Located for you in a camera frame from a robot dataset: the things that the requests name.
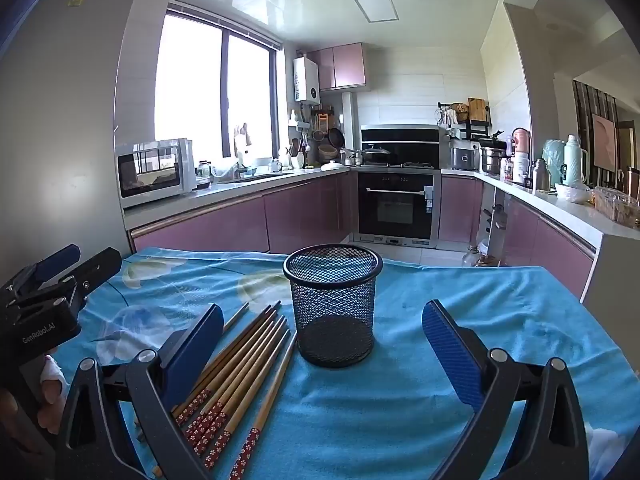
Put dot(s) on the black mesh utensil cup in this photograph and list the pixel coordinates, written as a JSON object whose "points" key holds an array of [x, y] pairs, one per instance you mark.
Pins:
{"points": [[335, 330]]}

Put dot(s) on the gas hob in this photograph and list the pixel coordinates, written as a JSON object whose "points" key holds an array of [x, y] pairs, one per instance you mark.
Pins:
{"points": [[417, 164]]}

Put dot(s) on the grey refrigerator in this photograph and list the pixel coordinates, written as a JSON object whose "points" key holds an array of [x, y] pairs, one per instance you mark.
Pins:
{"points": [[65, 135]]}

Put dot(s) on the clear food container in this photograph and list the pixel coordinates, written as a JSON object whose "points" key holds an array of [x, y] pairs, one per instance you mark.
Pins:
{"points": [[617, 206]]}

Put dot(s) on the framed wall picture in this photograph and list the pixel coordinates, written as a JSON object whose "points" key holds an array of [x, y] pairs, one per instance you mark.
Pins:
{"points": [[605, 142]]}

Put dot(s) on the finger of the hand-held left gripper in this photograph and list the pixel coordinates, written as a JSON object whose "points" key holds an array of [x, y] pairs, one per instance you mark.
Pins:
{"points": [[55, 262], [95, 270]]}

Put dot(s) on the steel stock pot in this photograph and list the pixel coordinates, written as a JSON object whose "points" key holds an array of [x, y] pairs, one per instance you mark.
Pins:
{"points": [[492, 160]]}

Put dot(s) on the black range hood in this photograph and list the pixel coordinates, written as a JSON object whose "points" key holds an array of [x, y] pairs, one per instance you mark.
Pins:
{"points": [[400, 142]]}

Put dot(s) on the mint green bag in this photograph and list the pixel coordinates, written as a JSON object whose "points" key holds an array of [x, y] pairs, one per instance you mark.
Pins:
{"points": [[552, 165]]}

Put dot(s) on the pink thermos jug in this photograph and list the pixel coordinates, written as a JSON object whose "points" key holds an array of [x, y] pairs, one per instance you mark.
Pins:
{"points": [[521, 142]]}

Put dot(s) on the white bottle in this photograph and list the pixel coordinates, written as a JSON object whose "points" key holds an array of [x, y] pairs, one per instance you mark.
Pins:
{"points": [[520, 167]]}

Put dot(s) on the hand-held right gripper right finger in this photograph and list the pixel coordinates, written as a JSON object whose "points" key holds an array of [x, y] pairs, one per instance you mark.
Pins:
{"points": [[450, 350]]}

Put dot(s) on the white microwave oven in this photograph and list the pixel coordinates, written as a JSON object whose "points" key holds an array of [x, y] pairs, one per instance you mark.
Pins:
{"points": [[150, 175]]}

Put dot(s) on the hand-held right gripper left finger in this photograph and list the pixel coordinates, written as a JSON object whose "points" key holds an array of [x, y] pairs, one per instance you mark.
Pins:
{"points": [[195, 350]]}

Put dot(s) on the brown clay pot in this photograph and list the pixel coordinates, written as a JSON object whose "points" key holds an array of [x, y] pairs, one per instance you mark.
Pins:
{"points": [[329, 153]]}

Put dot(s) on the pink wall cabinet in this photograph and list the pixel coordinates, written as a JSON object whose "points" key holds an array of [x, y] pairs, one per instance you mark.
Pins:
{"points": [[345, 67]]}

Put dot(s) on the black built-in oven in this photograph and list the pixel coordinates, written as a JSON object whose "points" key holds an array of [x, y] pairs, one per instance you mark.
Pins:
{"points": [[395, 205]]}

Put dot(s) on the wok with lid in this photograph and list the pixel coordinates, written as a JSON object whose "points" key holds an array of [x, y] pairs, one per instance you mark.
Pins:
{"points": [[376, 154]]}

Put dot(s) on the kitchen window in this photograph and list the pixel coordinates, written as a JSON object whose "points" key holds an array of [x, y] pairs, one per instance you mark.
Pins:
{"points": [[190, 85]]}

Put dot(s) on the hanging frying pan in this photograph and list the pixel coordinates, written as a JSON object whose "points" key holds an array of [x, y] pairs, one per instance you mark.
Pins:
{"points": [[336, 137]]}

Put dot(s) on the white wall water heater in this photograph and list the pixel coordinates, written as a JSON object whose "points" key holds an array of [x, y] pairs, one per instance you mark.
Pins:
{"points": [[306, 80]]}

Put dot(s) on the wooden cutting board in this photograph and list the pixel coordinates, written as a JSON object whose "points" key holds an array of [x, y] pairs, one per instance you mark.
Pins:
{"points": [[477, 109]]}

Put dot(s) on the person's left hand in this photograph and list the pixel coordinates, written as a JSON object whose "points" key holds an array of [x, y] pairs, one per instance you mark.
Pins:
{"points": [[51, 385]]}

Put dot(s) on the steel flask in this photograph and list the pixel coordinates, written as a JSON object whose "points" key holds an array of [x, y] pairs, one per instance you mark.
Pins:
{"points": [[540, 175]]}

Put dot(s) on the ceiling light panel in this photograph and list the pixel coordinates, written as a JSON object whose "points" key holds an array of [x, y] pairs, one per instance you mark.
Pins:
{"points": [[375, 5]]}

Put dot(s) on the clear plastic bottle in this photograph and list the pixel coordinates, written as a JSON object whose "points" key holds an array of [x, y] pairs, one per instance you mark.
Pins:
{"points": [[471, 257]]}

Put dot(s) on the blue printed tablecloth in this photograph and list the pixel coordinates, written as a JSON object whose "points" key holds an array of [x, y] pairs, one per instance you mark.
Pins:
{"points": [[400, 410]]}

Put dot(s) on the pink base cabinet run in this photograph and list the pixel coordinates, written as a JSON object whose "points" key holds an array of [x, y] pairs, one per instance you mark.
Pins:
{"points": [[225, 225], [545, 240]]}

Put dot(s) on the black countertop storage rack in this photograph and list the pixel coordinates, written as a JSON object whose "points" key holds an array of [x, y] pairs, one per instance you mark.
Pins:
{"points": [[475, 127]]}

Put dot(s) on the mint green thermos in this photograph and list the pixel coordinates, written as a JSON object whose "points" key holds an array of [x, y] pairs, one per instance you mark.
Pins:
{"points": [[575, 162]]}

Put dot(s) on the pile of wooden chopsticks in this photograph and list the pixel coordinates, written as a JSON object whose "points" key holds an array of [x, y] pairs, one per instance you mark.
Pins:
{"points": [[250, 360]]}

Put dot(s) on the silver rice cooker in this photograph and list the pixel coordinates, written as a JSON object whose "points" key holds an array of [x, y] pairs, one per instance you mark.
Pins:
{"points": [[465, 157]]}

